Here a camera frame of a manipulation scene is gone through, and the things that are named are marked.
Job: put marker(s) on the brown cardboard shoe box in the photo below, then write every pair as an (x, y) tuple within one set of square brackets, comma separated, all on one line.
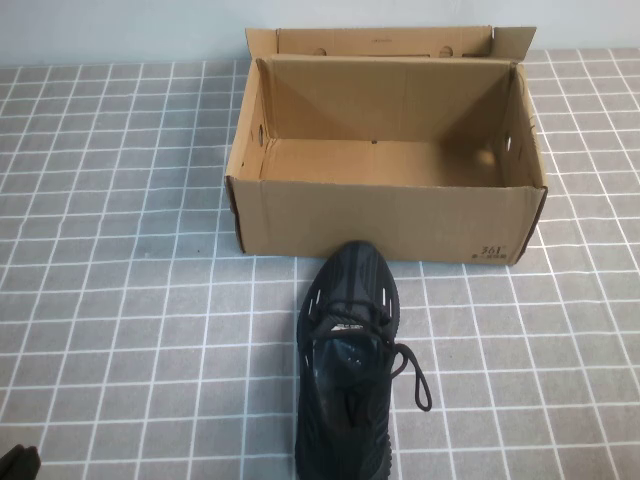
[(380, 220)]

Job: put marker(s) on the black knit sneaker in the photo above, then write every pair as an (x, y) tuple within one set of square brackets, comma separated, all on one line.
[(350, 280)]

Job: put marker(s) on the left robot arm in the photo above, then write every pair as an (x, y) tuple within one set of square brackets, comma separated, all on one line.
[(17, 465)]

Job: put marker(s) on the grey checked tablecloth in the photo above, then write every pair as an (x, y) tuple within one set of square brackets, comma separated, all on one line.
[(125, 250)]

